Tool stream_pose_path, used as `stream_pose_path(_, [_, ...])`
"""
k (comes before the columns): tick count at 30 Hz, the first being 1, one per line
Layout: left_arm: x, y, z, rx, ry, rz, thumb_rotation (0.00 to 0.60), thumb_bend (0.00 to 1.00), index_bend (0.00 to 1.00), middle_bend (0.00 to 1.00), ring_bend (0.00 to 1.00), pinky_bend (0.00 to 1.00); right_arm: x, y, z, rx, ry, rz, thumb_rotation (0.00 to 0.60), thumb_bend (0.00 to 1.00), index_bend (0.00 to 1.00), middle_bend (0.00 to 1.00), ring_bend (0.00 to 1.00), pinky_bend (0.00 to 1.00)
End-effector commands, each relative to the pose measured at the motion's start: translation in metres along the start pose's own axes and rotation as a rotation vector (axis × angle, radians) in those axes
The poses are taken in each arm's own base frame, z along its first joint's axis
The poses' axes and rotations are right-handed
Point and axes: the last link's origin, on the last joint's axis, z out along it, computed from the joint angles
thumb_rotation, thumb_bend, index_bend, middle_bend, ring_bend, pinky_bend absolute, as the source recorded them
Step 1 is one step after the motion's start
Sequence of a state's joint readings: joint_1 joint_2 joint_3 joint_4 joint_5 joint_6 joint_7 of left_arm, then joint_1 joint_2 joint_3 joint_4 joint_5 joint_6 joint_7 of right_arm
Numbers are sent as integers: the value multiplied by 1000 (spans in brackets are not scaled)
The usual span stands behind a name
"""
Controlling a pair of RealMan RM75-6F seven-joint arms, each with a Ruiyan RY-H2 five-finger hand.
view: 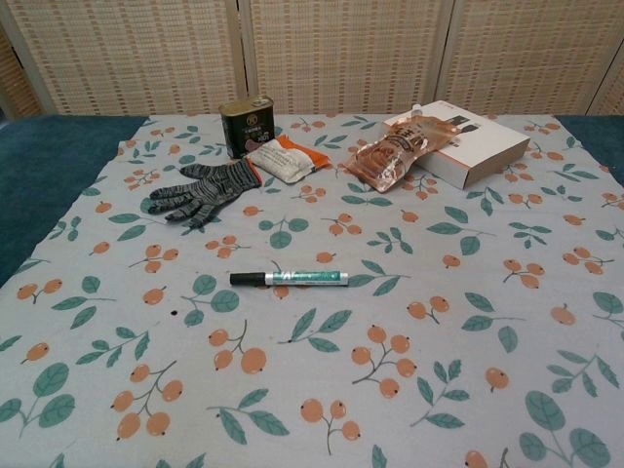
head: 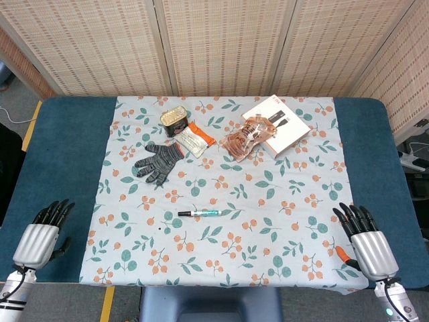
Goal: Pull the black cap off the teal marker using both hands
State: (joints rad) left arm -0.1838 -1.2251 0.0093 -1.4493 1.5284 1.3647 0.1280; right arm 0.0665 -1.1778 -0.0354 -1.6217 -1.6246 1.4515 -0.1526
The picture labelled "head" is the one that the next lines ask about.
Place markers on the grey knitted work glove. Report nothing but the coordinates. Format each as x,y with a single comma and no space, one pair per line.
161,162

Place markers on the woven bamboo folding screen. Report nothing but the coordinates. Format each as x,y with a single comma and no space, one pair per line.
218,43

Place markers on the floral print tablecloth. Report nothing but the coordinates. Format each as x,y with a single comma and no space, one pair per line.
218,241

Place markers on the flat white product box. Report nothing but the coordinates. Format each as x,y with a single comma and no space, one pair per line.
285,131

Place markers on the black pen cap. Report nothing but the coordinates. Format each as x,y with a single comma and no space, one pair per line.
184,213

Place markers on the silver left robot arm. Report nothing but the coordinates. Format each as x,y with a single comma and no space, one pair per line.
13,290

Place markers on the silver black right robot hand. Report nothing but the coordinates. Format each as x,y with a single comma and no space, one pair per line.
373,251

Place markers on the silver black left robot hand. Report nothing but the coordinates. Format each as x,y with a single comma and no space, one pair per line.
35,243

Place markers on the white orange snack packet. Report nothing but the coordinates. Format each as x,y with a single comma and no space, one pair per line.
196,139

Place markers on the white power strip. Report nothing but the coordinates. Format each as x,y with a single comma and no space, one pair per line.
414,161

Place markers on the gold black tin can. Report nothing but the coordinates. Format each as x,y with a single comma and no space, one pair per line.
174,120

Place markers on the green white marker pen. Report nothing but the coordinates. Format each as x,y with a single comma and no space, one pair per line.
207,212

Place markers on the clear brown snack bag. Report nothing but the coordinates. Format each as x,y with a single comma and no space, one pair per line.
248,137

